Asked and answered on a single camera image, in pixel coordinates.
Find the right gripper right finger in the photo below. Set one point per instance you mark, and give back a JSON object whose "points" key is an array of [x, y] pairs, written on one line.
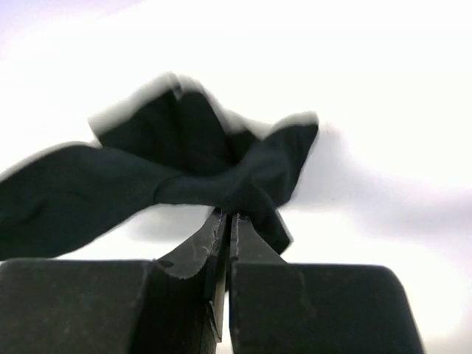
{"points": [[279, 307]]}

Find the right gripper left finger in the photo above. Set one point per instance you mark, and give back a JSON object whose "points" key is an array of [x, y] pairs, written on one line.
{"points": [[170, 305]]}

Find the black t-shirt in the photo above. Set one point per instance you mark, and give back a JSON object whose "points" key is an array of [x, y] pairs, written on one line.
{"points": [[177, 147]]}

